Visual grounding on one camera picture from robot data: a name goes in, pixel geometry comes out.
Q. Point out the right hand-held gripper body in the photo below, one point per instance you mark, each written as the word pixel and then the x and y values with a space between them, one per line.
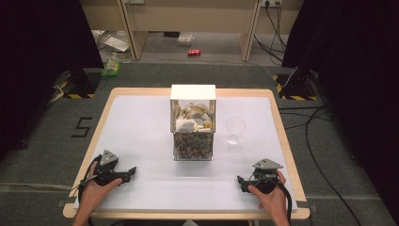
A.
pixel 265 180

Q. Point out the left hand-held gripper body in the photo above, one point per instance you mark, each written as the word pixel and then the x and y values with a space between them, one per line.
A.
pixel 106 175

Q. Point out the person's left hand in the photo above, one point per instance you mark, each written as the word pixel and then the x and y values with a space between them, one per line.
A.
pixel 94 194

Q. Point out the person's right hand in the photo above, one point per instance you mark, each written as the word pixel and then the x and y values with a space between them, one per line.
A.
pixel 277 201

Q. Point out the white table mat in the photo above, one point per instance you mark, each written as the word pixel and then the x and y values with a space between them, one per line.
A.
pixel 141 132

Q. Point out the clear glass cup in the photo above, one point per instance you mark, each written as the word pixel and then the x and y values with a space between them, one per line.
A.
pixel 236 127

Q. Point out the pile of dark wrapped packets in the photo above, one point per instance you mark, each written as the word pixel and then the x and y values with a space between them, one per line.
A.
pixel 193 146

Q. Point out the wooden table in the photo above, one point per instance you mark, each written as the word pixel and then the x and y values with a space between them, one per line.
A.
pixel 188 215

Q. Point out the pile of pale tea bags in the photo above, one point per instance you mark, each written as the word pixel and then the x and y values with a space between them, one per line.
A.
pixel 193 121

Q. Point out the black stand base striped tape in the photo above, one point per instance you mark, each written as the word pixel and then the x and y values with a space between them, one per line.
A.
pixel 80 83
pixel 295 86

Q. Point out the clear box with white lid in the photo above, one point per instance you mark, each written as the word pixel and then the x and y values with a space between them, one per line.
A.
pixel 192 92

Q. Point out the green plastic packet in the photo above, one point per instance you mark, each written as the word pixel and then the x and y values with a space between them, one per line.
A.
pixel 110 69

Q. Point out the crumpled white plastic wrapping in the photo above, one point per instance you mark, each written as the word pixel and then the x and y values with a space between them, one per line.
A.
pixel 114 42

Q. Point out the red drink can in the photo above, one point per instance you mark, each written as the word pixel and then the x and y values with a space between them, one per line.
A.
pixel 194 52

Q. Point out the clear plastic bag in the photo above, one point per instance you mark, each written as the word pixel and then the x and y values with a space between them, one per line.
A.
pixel 185 40

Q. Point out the small black box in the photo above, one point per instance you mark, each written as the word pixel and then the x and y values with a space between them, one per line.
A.
pixel 171 34

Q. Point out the black curtain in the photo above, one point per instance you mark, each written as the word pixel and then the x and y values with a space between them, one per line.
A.
pixel 44 47
pixel 354 62

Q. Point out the light wooden desk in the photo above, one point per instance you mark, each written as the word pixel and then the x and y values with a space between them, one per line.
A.
pixel 194 15

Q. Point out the white wall power socket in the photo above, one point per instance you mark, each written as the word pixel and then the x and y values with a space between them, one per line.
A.
pixel 271 2

